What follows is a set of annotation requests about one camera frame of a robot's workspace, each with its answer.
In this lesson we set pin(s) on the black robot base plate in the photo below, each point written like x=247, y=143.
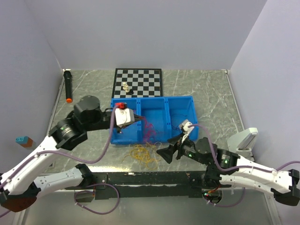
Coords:
x=156, y=184

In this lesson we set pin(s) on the white tape dispenser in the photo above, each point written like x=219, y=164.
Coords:
x=242, y=142

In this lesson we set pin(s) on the blue and brown toy block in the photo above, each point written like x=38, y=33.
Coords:
x=24, y=141

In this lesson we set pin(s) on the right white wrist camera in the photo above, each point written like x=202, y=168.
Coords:
x=186, y=128

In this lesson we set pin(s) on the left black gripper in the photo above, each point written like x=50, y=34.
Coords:
x=136, y=118

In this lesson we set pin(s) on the blue three-compartment plastic bin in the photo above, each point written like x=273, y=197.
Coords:
x=162, y=116

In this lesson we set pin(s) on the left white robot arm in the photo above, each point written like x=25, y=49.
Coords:
x=21, y=186

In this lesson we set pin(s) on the black microphone orange tip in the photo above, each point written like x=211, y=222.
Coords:
x=68, y=86

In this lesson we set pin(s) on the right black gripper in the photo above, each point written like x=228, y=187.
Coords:
x=175, y=143

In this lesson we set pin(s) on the black and white chessboard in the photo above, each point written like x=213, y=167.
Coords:
x=145, y=82

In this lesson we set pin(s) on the aluminium frame rail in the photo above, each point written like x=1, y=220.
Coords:
x=76, y=179

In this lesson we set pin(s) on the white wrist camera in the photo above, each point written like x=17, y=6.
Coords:
x=124, y=115
x=186, y=128

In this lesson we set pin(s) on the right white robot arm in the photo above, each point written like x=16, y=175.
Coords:
x=226, y=168

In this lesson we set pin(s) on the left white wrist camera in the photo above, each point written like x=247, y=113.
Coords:
x=124, y=115

